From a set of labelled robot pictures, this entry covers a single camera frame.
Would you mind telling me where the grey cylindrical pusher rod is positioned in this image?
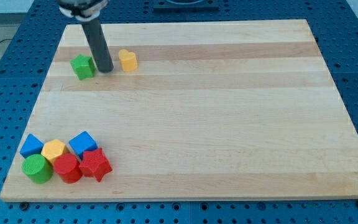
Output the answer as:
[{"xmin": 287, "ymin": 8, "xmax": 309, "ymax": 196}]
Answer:
[{"xmin": 81, "ymin": 18, "xmax": 114, "ymax": 73}]

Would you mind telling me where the green cylinder block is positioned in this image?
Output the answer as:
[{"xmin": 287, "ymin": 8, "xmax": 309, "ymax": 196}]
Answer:
[{"xmin": 21, "ymin": 154, "xmax": 53, "ymax": 184}]

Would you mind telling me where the blue cube block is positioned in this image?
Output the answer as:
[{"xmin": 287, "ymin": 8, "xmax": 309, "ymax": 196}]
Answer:
[
  {"xmin": 68, "ymin": 131, "xmax": 98, "ymax": 160},
  {"xmin": 19, "ymin": 134, "xmax": 44, "ymax": 158}
]

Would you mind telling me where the red cylinder block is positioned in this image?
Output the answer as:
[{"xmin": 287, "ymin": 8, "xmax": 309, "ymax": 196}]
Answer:
[{"xmin": 53, "ymin": 154, "xmax": 83, "ymax": 184}]

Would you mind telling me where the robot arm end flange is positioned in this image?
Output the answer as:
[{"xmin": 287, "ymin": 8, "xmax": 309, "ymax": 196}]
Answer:
[{"xmin": 56, "ymin": 0, "xmax": 109, "ymax": 22}]

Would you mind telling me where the wooden board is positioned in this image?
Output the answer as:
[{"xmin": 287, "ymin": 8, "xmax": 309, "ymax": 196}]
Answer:
[{"xmin": 0, "ymin": 19, "xmax": 358, "ymax": 202}]

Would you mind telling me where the yellow hexagon block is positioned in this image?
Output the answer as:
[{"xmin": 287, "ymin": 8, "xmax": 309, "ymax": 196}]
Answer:
[{"xmin": 41, "ymin": 139, "xmax": 69, "ymax": 165}]

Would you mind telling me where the blue cube block right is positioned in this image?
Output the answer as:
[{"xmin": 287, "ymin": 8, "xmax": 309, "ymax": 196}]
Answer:
[{"xmin": 68, "ymin": 131, "xmax": 98, "ymax": 160}]

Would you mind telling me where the green star block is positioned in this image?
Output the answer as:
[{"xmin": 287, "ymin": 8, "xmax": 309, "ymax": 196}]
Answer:
[{"xmin": 70, "ymin": 54, "xmax": 96, "ymax": 80}]

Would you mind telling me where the blue cube block left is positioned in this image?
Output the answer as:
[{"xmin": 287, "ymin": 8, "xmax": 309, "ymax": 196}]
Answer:
[{"xmin": 19, "ymin": 134, "xmax": 44, "ymax": 158}]

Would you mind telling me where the yellow heart block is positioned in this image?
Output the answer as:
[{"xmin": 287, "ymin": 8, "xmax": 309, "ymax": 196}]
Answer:
[{"xmin": 118, "ymin": 49, "xmax": 138, "ymax": 72}]

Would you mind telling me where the red star block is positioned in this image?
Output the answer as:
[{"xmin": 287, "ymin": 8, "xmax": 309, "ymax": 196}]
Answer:
[{"xmin": 79, "ymin": 147, "xmax": 112, "ymax": 182}]

